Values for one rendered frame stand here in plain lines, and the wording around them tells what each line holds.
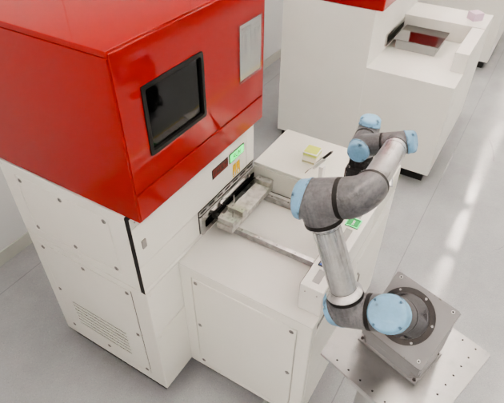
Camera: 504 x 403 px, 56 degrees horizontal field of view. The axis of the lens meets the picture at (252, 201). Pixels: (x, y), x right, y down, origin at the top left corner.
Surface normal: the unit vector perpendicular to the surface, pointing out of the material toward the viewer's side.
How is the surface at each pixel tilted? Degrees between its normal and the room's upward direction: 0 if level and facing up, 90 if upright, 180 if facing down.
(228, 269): 0
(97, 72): 90
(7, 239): 90
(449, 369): 0
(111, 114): 90
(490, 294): 0
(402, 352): 45
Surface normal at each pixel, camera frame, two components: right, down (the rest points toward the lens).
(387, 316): -0.40, -0.23
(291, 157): 0.00, -0.76
